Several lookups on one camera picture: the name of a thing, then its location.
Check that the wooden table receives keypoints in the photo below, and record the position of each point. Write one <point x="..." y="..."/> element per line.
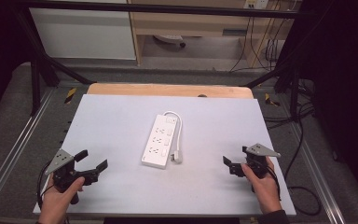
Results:
<point x="167" y="90"/>

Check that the white device with black end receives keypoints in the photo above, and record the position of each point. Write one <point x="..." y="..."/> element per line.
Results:
<point x="169" y="39"/>

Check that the black metal frame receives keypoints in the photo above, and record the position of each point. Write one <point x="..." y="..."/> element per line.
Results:
<point x="155" y="8"/>

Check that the person's right hand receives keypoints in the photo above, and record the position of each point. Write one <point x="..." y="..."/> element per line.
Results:
<point x="265" y="189"/>

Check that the aluminium rail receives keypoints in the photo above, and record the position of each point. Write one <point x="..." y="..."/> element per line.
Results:
<point x="320" y="177"/>
<point x="12" y="146"/>

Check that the white plug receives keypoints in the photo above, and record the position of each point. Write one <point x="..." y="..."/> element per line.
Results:
<point x="177" y="157"/>

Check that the light wooden desk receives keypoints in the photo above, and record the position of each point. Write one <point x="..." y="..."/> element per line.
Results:
<point x="192" y="25"/>

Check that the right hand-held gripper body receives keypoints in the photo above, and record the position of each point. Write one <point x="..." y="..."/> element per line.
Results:
<point x="258" y="160"/>

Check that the white wall outlet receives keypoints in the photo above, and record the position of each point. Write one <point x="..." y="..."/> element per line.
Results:
<point x="256" y="3"/>

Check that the white power strip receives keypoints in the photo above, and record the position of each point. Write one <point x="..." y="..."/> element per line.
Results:
<point x="159" y="141"/>

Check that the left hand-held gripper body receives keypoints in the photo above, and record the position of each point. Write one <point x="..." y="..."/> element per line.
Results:
<point x="70" y="175"/>

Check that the person's left hand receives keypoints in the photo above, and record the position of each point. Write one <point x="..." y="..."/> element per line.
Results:
<point x="56" y="199"/>

